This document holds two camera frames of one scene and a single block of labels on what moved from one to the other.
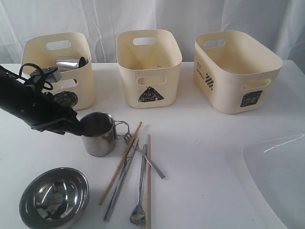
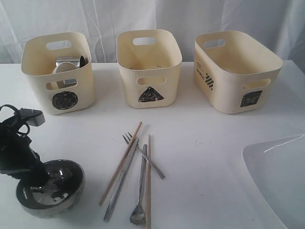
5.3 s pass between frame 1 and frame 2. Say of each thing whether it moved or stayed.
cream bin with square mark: stayed
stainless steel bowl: moved
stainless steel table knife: stayed
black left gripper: moved
